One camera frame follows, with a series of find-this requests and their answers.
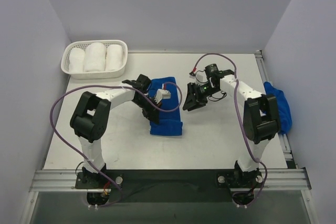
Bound aluminium rail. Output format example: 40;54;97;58
255;50;297;169
29;169;311;192

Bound rolled white towel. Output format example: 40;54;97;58
105;45;123;71
83;42;107;72
69;48;85;73

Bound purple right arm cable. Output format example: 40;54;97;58
190;52;268;206

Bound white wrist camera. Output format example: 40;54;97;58
154;89;171;104
190;70;208;84

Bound aluminium right side rail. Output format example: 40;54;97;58
255;50;297;169

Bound aluminium front rail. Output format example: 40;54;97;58
29;169;311;192

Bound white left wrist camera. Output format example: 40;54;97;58
154;89;171;104

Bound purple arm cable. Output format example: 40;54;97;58
190;52;268;206
49;83;183;206

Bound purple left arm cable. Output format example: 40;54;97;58
49;83;183;206

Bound middle rolled white towel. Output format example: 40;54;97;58
83;42;107;72

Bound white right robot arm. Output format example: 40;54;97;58
183;64;280;187

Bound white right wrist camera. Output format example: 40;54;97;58
190;70;208;84

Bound right rolled white towel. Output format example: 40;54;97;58
105;45;123;71

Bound white plastic mesh basket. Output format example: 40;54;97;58
61;40;128;79

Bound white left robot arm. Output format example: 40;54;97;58
70;74;171;188

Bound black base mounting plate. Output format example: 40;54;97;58
75;168;264;206

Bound left rolled white towel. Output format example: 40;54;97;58
69;48;85;73

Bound blue towel pile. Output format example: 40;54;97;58
264;82;292;135

